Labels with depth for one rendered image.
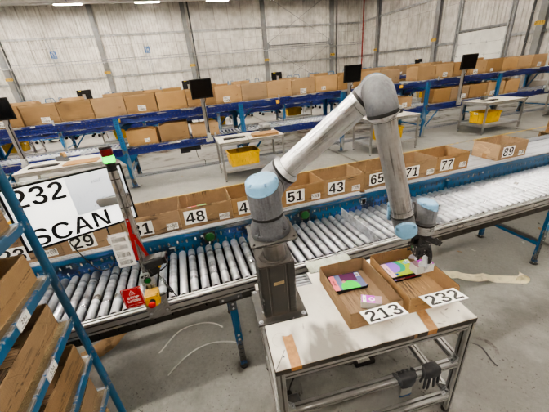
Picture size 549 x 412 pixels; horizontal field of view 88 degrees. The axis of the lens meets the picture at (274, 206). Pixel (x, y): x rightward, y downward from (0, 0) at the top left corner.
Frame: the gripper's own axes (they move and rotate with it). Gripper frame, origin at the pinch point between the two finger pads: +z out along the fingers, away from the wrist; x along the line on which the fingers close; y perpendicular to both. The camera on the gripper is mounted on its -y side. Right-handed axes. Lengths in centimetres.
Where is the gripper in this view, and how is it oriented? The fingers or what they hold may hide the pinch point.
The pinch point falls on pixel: (421, 265)
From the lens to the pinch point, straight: 168.2
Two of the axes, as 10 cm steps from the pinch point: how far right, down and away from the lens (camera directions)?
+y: -9.7, 1.8, -1.8
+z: 0.9, 9.0, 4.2
